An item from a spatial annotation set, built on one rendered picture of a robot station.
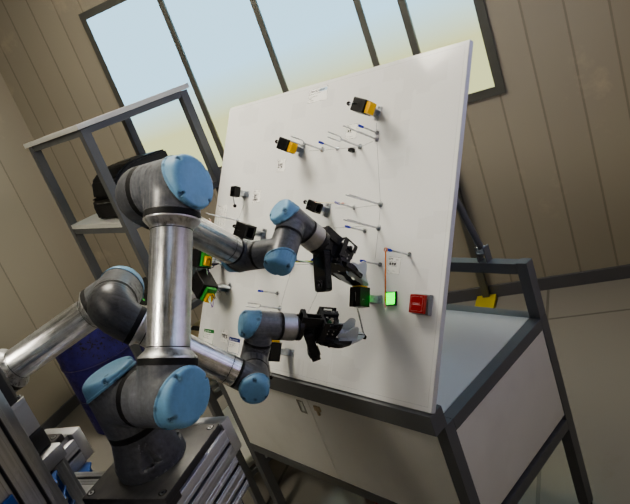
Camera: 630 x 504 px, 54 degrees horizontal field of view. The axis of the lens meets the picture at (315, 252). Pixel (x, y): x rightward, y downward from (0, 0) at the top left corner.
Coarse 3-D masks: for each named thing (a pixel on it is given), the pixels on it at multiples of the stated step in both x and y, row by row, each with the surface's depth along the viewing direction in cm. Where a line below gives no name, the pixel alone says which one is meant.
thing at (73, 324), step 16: (112, 272) 156; (128, 272) 158; (144, 288) 163; (80, 304) 154; (64, 320) 156; (80, 320) 155; (32, 336) 158; (48, 336) 156; (64, 336) 156; (80, 336) 158; (0, 352) 159; (16, 352) 157; (32, 352) 156; (48, 352) 157; (16, 368) 157; (32, 368) 158; (16, 384) 158
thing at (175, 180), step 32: (160, 160) 125; (192, 160) 125; (128, 192) 127; (160, 192) 122; (192, 192) 122; (160, 224) 122; (192, 224) 125; (160, 256) 121; (160, 288) 119; (160, 320) 118; (160, 352) 116; (192, 352) 120; (128, 384) 118; (160, 384) 114; (192, 384) 116; (128, 416) 118; (160, 416) 113; (192, 416) 116
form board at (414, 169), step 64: (384, 64) 195; (448, 64) 175; (256, 128) 242; (320, 128) 213; (384, 128) 190; (448, 128) 172; (320, 192) 208; (384, 192) 186; (448, 192) 169; (384, 256) 182; (448, 256) 166; (384, 320) 179; (320, 384) 194; (384, 384) 175
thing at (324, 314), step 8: (304, 312) 166; (320, 312) 168; (328, 312) 170; (336, 312) 171; (304, 320) 165; (312, 320) 165; (320, 320) 166; (328, 320) 168; (336, 320) 169; (304, 328) 165; (312, 328) 168; (320, 328) 168; (328, 328) 166; (336, 328) 169; (320, 336) 167; (328, 336) 170; (320, 344) 169
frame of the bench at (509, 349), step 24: (480, 312) 216; (504, 312) 210; (528, 336) 194; (504, 360) 185; (552, 360) 204; (480, 384) 178; (456, 408) 172; (456, 432) 169; (552, 432) 208; (264, 456) 269; (456, 456) 169; (576, 456) 216; (264, 480) 272; (336, 480) 224; (456, 480) 173; (528, 480) 195; (576, 480) 221
